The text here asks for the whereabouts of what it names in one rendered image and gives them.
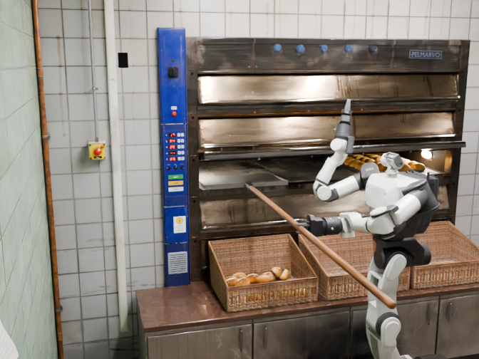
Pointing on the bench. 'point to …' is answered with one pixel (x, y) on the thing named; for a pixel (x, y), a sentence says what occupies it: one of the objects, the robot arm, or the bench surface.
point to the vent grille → (177, 263)
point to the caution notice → (179, 224)
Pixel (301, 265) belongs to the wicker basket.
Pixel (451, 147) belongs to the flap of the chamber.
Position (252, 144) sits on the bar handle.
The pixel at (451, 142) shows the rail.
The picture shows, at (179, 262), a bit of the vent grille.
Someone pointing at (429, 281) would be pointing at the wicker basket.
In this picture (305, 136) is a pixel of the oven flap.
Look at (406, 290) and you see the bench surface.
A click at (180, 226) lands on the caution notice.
